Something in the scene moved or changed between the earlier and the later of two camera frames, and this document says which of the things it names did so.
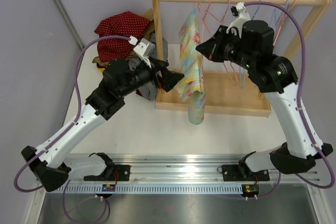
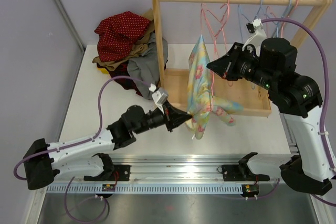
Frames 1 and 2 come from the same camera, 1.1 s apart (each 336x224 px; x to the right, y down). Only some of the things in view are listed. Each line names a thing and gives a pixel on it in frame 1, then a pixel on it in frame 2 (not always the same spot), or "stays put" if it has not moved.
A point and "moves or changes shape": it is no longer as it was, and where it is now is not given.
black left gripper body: x=156 y=78 to x=166 y=116
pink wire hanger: x=224 y=65 moves or changes shape
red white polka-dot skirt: x=127 y=23 stays put
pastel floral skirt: x=190 y=85 to x=201 y=101
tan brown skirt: x=149 y=15 stays put
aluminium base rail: x=185 y=173 stays put
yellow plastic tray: x=101 y=70 stays put
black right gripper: x=212 y=48 to x=227 y=66
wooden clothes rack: x=226 y=92 stays put
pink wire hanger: x=206 y=11 to x=202 y=12
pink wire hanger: x=286 y=14 to x=284 y=22
